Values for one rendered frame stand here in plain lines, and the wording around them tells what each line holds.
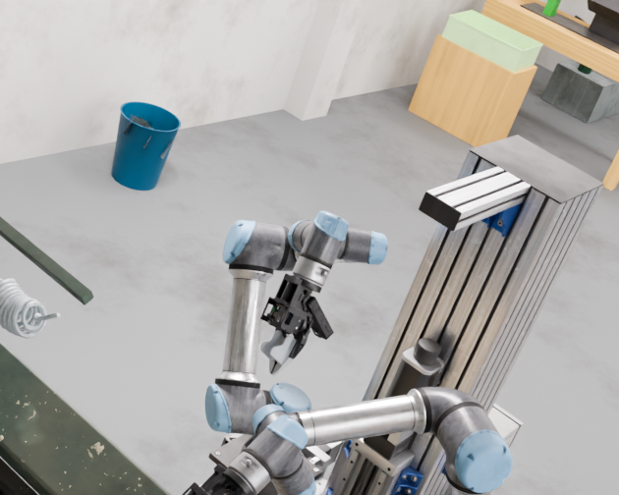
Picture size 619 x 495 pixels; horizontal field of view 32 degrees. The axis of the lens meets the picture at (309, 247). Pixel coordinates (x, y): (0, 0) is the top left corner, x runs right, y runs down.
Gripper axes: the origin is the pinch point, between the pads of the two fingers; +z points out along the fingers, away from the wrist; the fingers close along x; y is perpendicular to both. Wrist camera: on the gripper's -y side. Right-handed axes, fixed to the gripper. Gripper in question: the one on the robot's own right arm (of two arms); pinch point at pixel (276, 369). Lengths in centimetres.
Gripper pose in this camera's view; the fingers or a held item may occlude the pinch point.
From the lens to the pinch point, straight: 235.7
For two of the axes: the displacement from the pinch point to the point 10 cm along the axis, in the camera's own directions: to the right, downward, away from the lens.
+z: -4.0, 9.1, -0.8
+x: 6.4, 2.1, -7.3
